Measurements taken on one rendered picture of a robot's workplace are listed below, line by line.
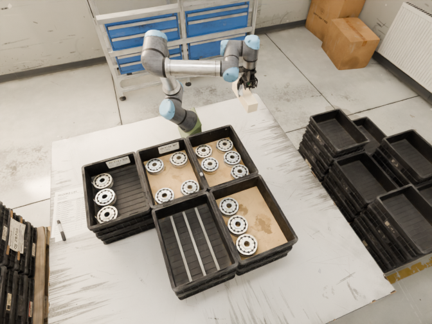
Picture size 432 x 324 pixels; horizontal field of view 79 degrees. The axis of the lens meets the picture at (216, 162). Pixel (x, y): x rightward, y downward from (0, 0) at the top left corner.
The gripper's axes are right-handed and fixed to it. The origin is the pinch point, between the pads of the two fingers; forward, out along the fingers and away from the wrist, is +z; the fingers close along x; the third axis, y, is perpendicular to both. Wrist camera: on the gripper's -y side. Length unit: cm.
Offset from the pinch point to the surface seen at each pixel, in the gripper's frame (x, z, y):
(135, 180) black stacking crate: -75, 26, 21
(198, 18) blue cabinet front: 20, 30, -163
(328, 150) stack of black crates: 69, 59, 20
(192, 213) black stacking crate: -50, 26, 52
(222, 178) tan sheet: -27, 26, 37
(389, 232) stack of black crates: 68, 60, 90
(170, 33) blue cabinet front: -11, 40, -163
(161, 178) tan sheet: -61, 26, 25
